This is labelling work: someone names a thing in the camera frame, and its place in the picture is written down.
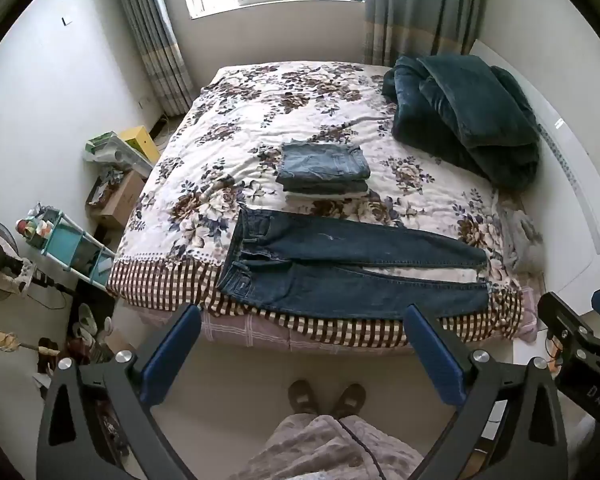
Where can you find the grey cloth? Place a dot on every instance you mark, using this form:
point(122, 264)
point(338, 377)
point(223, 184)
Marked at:
point(522, 235)

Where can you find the white shoes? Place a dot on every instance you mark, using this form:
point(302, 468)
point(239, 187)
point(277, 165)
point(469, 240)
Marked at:
point(87, 322)

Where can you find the grey-green striped curtain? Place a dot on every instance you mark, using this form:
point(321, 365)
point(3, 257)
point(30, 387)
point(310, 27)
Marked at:
point(152, 35)
point(415, 5)

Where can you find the white headboard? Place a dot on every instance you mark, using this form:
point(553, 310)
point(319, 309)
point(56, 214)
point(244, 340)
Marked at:
point(570, 170)

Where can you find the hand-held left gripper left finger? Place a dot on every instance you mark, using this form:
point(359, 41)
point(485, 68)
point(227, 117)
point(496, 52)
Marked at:
point(172, 355)

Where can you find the plastic bag with green box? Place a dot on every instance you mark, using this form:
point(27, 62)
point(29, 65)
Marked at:
point(110, 150)

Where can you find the yellow box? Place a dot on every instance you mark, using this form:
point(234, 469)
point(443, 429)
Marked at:
point(142, 142)

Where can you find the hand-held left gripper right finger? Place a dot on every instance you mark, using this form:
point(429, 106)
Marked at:
point(432, 355)

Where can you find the teal shelf rack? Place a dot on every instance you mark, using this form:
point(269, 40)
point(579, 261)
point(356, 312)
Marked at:
point(65, 242)

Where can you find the folded light blue jeans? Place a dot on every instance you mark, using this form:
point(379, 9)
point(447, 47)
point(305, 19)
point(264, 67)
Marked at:
point(320, 162)

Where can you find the brown slipper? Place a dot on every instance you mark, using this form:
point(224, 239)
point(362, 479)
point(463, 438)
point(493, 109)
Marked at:
point(350, 400)
point(302, 397)

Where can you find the bed with floral sheet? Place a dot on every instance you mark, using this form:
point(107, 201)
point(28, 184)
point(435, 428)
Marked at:
point(260, 105)

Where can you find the dark blue jeans pants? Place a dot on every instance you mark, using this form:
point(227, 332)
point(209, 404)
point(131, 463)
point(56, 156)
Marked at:
point(330, 255)

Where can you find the cardboard box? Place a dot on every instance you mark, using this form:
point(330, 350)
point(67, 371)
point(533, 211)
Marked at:
point(122, 195)

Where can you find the folded grey-blue jeans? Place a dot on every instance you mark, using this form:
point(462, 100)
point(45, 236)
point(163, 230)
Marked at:
point(325, 188)

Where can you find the wooden stick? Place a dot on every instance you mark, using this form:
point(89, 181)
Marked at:
point(10, 342)

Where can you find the teal plush blanket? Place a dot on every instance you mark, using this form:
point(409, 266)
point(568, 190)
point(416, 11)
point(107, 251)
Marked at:
point(470, 110)

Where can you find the standing fan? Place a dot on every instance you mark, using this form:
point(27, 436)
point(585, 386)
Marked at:
point(0, 260)

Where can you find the person's legs in fuzzy pants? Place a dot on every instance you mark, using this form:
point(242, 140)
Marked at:
point(310, 450)

